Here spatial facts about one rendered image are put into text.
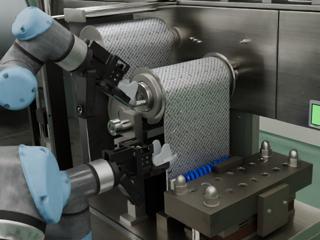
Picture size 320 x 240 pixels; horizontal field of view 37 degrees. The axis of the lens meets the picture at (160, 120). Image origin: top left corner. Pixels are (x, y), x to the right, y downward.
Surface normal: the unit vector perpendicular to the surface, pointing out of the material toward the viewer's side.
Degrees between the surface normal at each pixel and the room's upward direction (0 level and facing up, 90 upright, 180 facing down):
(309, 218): 0
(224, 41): 90
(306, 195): 0
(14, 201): 49
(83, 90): 80
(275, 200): 90
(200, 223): 90
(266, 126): 90
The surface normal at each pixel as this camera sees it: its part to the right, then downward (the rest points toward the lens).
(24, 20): -0.61, -0.43
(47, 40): 0.50, 0.44
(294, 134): -0.77, 0.23
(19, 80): 0.27, 0.29
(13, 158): -0.07, -0.72
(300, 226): -0.04, -0.95
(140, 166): 0.64, 0.21
